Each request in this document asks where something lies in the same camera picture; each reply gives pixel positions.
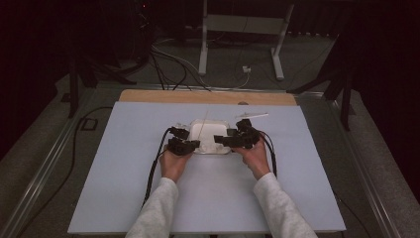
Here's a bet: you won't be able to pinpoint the white metal stand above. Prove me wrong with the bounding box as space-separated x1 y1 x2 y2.
197 0 295 81

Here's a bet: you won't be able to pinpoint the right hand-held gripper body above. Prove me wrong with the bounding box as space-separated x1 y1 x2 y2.
227 112 269 150

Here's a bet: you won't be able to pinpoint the person's left hand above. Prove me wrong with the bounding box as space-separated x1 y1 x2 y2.
158 148 194 184

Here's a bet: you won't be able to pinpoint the dark equipment rack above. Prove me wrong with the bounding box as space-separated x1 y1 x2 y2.
98 0 157 68

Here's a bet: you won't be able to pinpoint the long black floor cable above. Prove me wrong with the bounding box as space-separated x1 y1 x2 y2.
16 106 114 238

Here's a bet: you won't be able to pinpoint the hand-held gripper cable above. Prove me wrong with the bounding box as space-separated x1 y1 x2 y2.
142 127 173 208
258 130 278 179

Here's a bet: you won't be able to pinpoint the pale blue table board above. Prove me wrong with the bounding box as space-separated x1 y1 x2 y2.
67 100 347 235

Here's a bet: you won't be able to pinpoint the left hand-held gripper cable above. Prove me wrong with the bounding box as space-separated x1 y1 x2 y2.
142 127 173 208

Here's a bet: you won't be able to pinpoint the white food lumps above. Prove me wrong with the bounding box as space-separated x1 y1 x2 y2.
201 138 220 154

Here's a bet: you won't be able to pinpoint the white square tray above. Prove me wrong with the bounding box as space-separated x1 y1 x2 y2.
188 118 232 156

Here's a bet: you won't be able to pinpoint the right hand-held gripper cable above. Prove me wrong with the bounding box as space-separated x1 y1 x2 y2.
258 130 278 179

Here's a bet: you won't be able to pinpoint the black floor cable bundle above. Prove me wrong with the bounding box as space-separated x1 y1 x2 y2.
149 44 212 92

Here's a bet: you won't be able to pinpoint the person's right hand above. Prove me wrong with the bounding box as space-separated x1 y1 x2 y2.
232 136 272 181

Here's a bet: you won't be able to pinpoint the black floor outlet box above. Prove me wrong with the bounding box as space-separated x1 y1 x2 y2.
80 117 99 132

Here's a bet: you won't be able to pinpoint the thin white skewer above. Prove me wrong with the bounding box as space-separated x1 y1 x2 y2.
197 110 210 141

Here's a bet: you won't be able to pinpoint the black tripod stand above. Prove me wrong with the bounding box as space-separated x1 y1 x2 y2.
66 49 137 119
286 33 357 132

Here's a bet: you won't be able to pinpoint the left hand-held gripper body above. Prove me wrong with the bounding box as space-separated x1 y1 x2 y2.
167 136 196 157

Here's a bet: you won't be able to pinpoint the white floor cable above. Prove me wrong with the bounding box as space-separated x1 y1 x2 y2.
152 38 252 91

